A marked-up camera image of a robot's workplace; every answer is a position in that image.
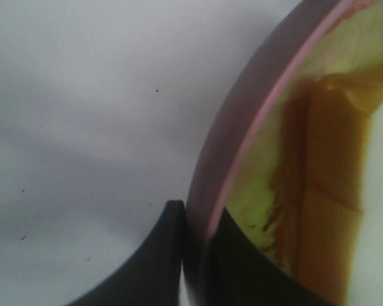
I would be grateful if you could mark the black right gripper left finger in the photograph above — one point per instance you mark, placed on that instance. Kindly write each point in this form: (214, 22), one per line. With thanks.
(151, 276)

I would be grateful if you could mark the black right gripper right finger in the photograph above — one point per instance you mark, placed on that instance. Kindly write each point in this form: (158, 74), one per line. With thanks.
(232, 271)

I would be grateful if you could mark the toast sandwich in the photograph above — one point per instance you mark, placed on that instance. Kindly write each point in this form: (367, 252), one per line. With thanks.
(317, 208)

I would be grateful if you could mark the pink round plate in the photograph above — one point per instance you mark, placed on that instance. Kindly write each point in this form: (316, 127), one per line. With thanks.
(234, 129)

